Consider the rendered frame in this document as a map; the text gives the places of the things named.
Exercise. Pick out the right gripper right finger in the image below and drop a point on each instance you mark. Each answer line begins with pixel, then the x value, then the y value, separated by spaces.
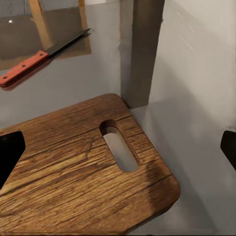
pixel 228 146

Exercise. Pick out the parer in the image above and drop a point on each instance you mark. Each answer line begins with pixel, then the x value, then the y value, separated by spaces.
pixel 28 65

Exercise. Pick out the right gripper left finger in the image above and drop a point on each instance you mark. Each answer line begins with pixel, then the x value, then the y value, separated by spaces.
pixel 12 146

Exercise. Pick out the cutting board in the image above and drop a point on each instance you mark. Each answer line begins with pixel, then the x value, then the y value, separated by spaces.
pixel 67 182

